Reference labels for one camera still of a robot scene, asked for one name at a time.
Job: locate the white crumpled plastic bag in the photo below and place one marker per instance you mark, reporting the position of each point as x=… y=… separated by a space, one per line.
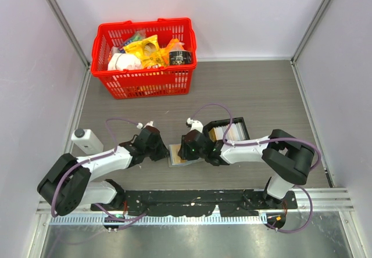
x=124 y=61

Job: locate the orange snack packet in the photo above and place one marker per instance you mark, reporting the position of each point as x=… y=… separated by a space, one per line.
x=172 y=46

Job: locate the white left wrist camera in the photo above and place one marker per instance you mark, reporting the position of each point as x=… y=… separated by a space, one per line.
x=140 y=125

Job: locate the black labelled bottle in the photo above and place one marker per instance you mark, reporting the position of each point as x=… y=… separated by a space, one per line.
x=181 y=57

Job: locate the stack of white cards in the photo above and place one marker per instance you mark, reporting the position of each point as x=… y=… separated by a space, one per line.
x=235 y=133

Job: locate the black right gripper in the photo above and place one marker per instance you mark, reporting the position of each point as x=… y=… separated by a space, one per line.
x=183 y=152

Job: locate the white slotted cable duct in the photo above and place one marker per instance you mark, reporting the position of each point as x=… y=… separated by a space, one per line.
x=214 y=219

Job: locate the black card box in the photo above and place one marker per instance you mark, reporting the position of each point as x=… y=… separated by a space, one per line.
x=216 y=123

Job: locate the white device with grey button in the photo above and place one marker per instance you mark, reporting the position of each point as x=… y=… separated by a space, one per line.
x=87 y=141

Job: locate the red plastic shopping basket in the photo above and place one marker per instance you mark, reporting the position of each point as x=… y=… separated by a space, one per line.
x=171 y=80

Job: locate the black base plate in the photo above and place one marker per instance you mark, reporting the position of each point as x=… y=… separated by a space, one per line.
x=198 y=203

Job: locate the yellow snack bag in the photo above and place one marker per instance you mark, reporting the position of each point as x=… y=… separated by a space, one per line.
x=147 y=51

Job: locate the green blue snack packet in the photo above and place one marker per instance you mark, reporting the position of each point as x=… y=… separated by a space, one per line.
x=138 y=36

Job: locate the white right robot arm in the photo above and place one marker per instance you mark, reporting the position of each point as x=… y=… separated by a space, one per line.
x=290 y=158

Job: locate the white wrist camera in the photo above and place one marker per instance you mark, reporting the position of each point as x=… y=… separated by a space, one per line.
x=140 y=125
x=194 y=125

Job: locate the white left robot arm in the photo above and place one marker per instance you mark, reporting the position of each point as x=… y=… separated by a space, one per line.
x=72 y=180

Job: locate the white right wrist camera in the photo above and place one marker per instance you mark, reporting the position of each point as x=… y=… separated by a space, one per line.
x=194 y=125

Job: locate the grey leather card holder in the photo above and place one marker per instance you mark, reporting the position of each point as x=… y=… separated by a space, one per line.
x=187 y=163

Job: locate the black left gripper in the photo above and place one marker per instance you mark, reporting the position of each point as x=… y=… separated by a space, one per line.
x=164 y=152

